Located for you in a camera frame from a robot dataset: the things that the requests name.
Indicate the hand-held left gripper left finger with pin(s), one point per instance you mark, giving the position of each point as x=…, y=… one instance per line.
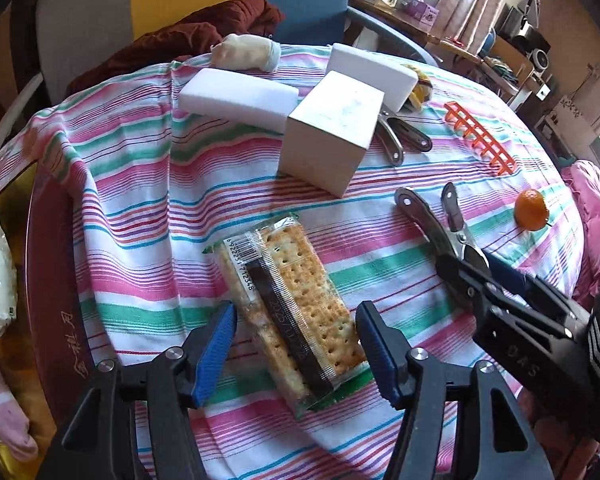
x=215, y=355

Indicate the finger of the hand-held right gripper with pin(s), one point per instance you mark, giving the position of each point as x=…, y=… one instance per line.
x=460, y=275
x=512, y=278

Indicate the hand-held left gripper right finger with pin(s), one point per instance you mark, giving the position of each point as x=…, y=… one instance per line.
x=377, y=355

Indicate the silver metal pliers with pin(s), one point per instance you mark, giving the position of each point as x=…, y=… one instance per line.
x=425, y=215
x=392, y=142

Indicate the small orange fruit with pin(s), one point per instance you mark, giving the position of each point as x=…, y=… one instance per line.
x=530, y=210

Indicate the cracker packet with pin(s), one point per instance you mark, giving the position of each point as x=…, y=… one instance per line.
x=300, y=285

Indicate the pink cloth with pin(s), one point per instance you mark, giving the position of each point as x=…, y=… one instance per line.
x=585, y=200

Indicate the orange plastic ladder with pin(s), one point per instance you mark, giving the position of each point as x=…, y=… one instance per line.
x=480, y=140

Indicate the striped tablecloth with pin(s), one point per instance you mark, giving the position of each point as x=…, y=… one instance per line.
x=155, y=200

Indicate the white flowered cabinet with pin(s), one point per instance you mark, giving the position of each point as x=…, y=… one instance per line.
x=570, y=120

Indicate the yellow plush toy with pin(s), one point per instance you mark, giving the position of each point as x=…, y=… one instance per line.
x=422, y=90

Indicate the white cardboard box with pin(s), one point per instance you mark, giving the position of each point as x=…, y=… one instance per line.
x=330, y=125

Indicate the pink sock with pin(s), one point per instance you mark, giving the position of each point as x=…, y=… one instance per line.
x=0, y=400

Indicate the white sponge block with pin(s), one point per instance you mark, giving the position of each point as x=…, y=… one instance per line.
x=235, y=95
x=375, y=67

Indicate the black silver radio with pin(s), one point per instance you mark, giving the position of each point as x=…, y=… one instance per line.
x=530, y=45

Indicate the wooden desk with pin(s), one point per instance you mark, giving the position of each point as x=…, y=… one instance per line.
x=405, y=22

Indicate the purple box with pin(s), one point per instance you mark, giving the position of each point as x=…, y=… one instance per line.
x=422, y=10

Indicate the pale pink curtain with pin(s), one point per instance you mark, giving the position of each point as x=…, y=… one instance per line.
x=475, y=0

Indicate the white rolled sock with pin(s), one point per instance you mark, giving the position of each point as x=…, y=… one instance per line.
x=245, y=52

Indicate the dark red cloth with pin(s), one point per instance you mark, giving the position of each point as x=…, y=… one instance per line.
x=205, y=30

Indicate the grey yellow blue chair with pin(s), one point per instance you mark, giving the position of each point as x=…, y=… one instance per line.
x=80, y=25

